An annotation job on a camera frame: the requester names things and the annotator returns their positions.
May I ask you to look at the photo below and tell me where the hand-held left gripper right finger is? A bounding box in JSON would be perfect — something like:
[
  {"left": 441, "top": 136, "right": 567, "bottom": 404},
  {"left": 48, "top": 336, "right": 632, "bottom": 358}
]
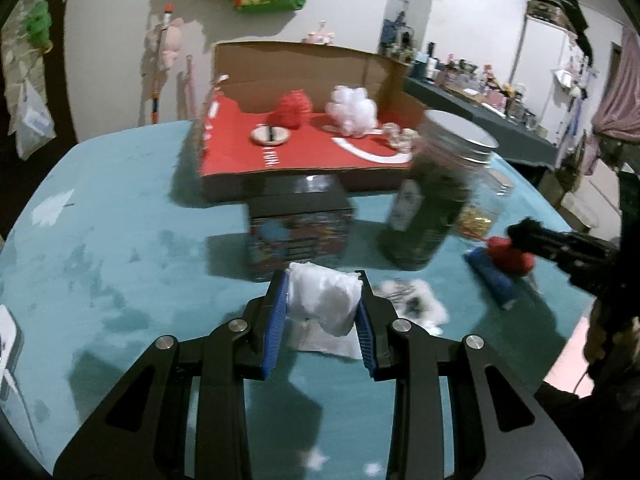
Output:
[{"left": 355, "top": 270, "right": 586, "bottom": 480}]

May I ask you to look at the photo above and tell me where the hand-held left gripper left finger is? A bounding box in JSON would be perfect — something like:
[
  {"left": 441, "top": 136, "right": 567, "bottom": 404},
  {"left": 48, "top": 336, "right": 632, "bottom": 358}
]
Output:
[{"left": 52, "top": 270, "right": 291, "bottom": 480}]

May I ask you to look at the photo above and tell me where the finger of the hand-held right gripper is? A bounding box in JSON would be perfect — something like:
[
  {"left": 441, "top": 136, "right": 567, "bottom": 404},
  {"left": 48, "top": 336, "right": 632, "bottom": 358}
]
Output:
[{"left": 530, "top": 227, "right": 621, "bottom": 291}]

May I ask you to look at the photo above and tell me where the black fuzzy scrunchie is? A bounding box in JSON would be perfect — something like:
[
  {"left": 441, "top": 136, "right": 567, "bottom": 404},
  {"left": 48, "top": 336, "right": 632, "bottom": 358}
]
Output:
[{"left": 506, "top": 217, "right": 543, "bottom": 251}]

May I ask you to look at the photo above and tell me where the red heart plush pillow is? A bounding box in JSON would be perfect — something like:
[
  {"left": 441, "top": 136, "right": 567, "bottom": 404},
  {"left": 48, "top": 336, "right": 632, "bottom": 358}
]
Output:
[{"left": 482, "top": 236, "right": 537, "bottom": 278}]

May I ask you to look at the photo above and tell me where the white fluffy bunny hair clip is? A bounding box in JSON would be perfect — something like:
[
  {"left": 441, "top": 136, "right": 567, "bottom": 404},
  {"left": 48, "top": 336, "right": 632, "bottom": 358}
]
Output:
[{"left": 372, "top": 279, "right": 450, "bottom": 336}]

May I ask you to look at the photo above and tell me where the blue cloth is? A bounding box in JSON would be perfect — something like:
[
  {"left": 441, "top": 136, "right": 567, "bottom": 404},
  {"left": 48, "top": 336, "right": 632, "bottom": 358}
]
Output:
[{"left": 462, "top": 247, "right": 518, "bottom": 310}]

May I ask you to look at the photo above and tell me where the cardboard box with red inside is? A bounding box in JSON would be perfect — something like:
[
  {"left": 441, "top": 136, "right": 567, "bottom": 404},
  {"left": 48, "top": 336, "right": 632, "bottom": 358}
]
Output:
[{"left": 197, "top": 41, "right": 431, "bottom": 203}]

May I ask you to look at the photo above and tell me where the beige powder puff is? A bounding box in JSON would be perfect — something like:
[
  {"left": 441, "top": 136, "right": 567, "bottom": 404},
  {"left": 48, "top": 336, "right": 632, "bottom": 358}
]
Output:
[{"left": 250, "top": 125, "right": 292, "bottom": 147}]

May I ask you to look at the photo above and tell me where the cream crocheted scrunchie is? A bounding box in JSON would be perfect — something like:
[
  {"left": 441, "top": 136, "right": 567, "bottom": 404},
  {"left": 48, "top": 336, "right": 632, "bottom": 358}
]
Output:
[{"left": 382, "top": 122, "right": 421, "bottom": 153}]

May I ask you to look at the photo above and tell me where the orange mesh bath loofah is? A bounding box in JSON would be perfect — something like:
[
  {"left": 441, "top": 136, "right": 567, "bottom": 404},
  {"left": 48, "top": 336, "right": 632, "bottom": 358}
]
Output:
[{"left": 270, "top": 89, "right": 315, "bottom": 131}]

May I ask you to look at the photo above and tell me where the white mesh bath loofah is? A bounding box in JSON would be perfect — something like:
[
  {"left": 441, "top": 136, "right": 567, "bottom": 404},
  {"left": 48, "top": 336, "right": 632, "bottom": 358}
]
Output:
[{"left": 325, "top": 86, "right": 378, "bottom": 137}]

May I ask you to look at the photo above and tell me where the person's right hand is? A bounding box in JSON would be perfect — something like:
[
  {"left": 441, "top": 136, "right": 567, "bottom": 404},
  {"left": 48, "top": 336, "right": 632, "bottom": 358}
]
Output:
[{"left": 582, "top": 300, "right": 640, "bottom": 376}]

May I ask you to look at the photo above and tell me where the small clear plastic jar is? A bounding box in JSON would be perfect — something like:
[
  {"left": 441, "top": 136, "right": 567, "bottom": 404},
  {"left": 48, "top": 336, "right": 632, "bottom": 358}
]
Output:
[{"left": 452, "top": 167, "right": 516, "bottom": 241}]

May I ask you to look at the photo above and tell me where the black printed box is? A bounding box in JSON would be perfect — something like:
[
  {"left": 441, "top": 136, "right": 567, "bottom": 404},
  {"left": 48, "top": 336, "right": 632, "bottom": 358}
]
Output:
[{"left": 247, "top": 175, "right": 356, "bottom": 283}]

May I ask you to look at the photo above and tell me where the dark covered side table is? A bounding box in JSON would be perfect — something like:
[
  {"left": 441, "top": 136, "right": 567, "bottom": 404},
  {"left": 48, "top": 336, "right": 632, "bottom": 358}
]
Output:
[{"left": 402, "top": 76, "right": 558, "bottom": 168}]

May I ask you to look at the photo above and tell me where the glass jar with metal lid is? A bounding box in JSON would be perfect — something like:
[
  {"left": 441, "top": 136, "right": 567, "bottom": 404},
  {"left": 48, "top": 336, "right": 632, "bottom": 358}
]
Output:
[{"left": 377, "top": 109, "right": 501, "bottom": 272}]

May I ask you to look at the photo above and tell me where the pink hanging cloth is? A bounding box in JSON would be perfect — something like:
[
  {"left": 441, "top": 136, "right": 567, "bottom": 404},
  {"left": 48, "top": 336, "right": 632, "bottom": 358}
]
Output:
[{"left": 582, "top": 27, "right": 640, "bottom": 161}]

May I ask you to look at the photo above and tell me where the hanging white ornament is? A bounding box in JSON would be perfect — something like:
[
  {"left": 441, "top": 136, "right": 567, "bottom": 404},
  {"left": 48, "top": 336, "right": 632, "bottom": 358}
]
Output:
[{"left": 554, "top": 67, "right": 583, "bottom": 98}]

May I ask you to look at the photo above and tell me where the group of cosmetic bottles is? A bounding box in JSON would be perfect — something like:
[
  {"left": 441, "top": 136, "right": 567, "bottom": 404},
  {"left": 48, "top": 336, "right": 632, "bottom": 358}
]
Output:
[{"left": 380, "top": 40, "right": 551, "bottom": 133}]

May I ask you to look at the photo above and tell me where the white wardrobe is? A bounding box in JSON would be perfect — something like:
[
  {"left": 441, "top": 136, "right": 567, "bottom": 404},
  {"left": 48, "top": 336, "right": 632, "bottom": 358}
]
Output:
[{"left": 517, "top": 0, "right": 596, "bottom": 146}]

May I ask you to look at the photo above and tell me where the black bag on wardrobe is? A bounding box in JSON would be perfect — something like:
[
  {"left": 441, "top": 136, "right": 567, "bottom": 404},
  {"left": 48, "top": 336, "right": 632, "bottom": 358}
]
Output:
[{"left": 527, "top": 0, "right": 593, "bottom": 61}]

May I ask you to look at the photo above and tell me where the thin pink stick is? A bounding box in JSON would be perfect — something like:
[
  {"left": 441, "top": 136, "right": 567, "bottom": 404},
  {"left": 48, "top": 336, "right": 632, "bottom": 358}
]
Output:
[{"left": 185, "top": 54, "right": 197, "bottom": 121}]

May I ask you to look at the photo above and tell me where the orange and white stick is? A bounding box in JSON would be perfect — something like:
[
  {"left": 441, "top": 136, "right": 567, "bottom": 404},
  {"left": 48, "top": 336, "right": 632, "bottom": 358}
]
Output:
[{"left": 150, "top": 4, "right": 176, "bottom": 126}]

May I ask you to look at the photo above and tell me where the white flat device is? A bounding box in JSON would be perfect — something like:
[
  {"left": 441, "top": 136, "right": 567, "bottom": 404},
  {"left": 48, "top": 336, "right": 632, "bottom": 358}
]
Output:
[{"left": 0, "top": 304, "right": 23, "bottom": 401}]

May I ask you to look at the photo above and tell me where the small pink plush toy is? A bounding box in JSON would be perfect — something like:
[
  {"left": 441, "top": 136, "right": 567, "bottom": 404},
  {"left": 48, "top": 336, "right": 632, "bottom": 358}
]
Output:
[{"left": 301, "top": 21, "right": 336, "bottom": 46}]

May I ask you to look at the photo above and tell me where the white plastic bag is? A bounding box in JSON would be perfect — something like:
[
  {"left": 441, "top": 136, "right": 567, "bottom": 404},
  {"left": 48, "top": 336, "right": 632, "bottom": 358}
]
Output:
[{"left": 7, "top": 80, "right": 57, "bottom": 161}]

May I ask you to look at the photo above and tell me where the brown door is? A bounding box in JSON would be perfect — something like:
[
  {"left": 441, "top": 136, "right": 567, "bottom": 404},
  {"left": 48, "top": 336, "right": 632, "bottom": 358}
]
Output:
[{"left": 0, "top": 0, "right": 78, "bottom": 161}]

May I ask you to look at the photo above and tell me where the hanging door organizer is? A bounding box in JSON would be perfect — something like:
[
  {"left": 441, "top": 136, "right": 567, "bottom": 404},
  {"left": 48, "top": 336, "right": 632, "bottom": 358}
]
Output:
[{"left": 0, "top": 0, "right": 56, "bottom": 111}]

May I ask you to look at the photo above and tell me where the green plush toy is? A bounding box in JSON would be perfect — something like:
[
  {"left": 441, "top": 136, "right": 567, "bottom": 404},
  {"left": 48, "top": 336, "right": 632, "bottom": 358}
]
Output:
[{"left": 25, "top": 1, "right": 53, "bottom": 53}]

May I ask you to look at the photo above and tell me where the wall mirror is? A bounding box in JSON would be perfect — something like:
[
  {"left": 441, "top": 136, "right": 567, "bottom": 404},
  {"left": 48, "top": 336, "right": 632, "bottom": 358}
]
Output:
[{"left": 379, "top": 0, "right": 441, "bottom": 58}]

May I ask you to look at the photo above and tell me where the pink plush toy on wall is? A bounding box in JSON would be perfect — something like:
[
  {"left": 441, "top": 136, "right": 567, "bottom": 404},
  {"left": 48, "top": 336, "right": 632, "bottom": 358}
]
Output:
[{"left": 145, "top": 17, "right": 185, "bottom": 68}]

